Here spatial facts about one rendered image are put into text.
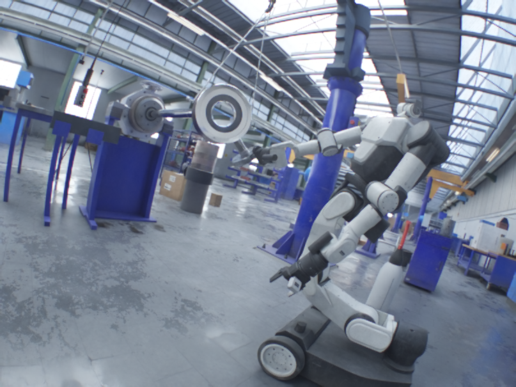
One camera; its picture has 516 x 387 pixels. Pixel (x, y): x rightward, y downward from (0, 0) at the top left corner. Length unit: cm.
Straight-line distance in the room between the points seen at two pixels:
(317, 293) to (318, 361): 29
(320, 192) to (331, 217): 159
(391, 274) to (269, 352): 124
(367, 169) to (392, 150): 13
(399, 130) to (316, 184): 175
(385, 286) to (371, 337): 98
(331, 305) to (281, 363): 33
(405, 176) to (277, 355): 83
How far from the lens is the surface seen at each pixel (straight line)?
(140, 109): 236
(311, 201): 260
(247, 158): 146
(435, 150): 92
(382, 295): 204
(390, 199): 83
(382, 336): 107
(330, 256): 85
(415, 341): 113
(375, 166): 97
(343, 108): 279
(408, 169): 87
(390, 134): 97
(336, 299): 110
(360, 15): 355
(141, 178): 274
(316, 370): 107
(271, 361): 108
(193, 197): 362
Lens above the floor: 76
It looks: 3 degrees down
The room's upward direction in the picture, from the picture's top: 16 degrees clockwise
